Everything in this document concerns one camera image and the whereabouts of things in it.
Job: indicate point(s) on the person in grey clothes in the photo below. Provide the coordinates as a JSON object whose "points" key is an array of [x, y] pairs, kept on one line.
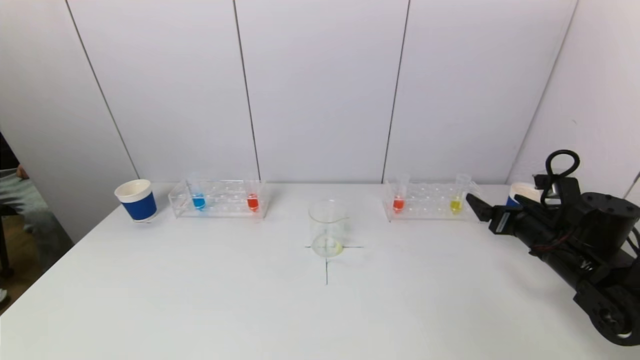
{"points": [[20, 195]]}

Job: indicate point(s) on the clear glass beaker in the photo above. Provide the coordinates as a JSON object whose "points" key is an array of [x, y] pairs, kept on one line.
{"points": [[327, 245]]}

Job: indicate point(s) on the test tube with yellow pigment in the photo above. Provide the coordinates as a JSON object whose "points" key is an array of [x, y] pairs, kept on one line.
{"points": [[455, 205]]}

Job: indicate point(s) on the test tube with blue liquid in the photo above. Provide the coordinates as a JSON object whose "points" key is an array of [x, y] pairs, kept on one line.
{"points": [[199, 202]]}

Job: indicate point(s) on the white paper cup blue sleeve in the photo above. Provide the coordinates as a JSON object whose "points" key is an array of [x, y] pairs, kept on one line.
{"points": [[520, 189], [140, 206]]}

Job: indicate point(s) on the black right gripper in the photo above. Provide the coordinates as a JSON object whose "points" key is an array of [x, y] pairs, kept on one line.
{"points": [[501, 220]]}

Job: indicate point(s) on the clear acrylic test tube rack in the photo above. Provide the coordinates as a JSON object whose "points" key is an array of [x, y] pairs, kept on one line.
{"points": [[225, 200], [427, 201]]}

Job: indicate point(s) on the test tube with red liquid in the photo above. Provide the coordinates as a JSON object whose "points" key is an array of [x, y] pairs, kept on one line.
{"points": [[253, 202], [398, 204]]}

